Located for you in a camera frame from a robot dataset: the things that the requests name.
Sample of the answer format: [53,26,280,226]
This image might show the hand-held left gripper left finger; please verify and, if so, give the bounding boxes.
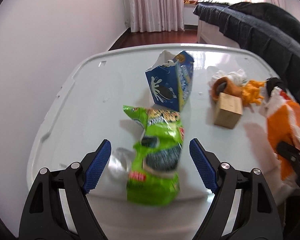
[19,139,112,240]

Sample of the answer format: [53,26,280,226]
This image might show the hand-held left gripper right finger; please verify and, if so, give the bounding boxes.
[189,138,283,240]

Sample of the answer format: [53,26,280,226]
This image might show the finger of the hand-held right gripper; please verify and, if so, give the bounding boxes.
[276,141,300,188]

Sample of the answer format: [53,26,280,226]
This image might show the orange and white plastic bag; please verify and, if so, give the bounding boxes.
[261,77,300,205]

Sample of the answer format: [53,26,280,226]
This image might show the green snack bag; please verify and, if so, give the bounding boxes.
[122,104,186,207]

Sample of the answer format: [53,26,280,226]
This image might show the orange dinosaur toy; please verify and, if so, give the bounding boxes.
[241,79,268,113]

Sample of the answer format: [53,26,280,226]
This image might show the white tissue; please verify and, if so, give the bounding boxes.
[209,69,248,87]

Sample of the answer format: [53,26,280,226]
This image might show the wooden block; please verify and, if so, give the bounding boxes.
[214,92,242,129]

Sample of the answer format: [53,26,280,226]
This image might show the white plastic storage box lid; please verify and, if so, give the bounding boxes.
[26,43,300,240]

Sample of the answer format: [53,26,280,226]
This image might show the blue cookie box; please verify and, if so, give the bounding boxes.
[145,50,195,112]

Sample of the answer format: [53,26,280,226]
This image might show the dark fleece bed blanket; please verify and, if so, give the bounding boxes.
[193,1,300,110]

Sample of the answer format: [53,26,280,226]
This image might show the white bed frame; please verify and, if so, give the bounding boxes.
[197,19,240,48]

